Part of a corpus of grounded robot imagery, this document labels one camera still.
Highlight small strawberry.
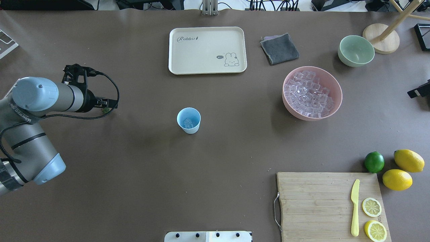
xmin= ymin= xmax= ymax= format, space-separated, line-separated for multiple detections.
xmin=101 ymin=108 xmax=111 ymax=114

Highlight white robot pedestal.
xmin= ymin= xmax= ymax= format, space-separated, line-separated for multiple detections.
xmin=164 ymin=230 xmax=253 ymax=242

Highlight glass holder tray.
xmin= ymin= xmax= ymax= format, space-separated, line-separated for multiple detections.
xmin=414 ymin=23 xmax=430 ymax=52

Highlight bamboo cutting board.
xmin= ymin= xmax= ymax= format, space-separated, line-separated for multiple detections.
xmin=276 ymin=172 xmax=383 ymax=242

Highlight yellow plastic knife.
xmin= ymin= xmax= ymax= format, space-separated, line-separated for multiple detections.
xmin=350 ymin=179 xmax=360 ymax=237

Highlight lemon half slice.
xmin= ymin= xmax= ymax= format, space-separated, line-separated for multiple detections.
xmin=364 ymin=220 xmax=388 ymax=242
xmin=361 ymin=197 xmax=382 ymax=217

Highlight grey folded cloth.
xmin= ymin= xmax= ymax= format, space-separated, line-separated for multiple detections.
xmin=260 ymin=33 xmax=300 ymax=65

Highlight clear ice cubes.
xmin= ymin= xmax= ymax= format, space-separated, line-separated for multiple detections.
xmin=284 ymin=70 xmax=336 ymax=118

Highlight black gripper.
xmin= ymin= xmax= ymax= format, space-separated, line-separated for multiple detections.
xmin=80 ymin=89 xmax=110 ymax=112

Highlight aluminium frame post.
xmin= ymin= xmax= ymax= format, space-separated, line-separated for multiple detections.
xmin=202 ymin=0 xmax=218 ymax=16

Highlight green lime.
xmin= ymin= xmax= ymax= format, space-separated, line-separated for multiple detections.
xmin=364 ymin=151 xmax=385 ymax=173

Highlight mint green bowl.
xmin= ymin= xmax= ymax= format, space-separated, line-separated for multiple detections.
xmin=337 ymin=35 xmax=375 ymax=67

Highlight yellow lemon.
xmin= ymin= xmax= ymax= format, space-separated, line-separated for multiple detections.
xmin=382 ymin=169 xmax=413 ymax=191
xmin=394 ymin=150 xmax=425 ymax=173

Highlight cream rabbit tray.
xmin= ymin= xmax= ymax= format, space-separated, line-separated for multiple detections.
xmin=168 ymin=27 xmax=247 ymax=75

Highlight pink bowl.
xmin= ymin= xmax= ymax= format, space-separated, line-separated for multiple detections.
xmin=282 ymin=66 xmax=343 ymax=121

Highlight light blue plastic cup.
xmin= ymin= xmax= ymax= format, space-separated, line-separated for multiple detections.
xmin=177 ymin=107 xmax=201 ymax=134

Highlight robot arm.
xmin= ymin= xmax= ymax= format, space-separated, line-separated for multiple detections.
xmin=1 ymin=75 xmax=118 ymax=196

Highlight wooden cup tree stand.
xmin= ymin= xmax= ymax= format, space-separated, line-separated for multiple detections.
xmin=362 ymin=0 xmax=430 ymax=54

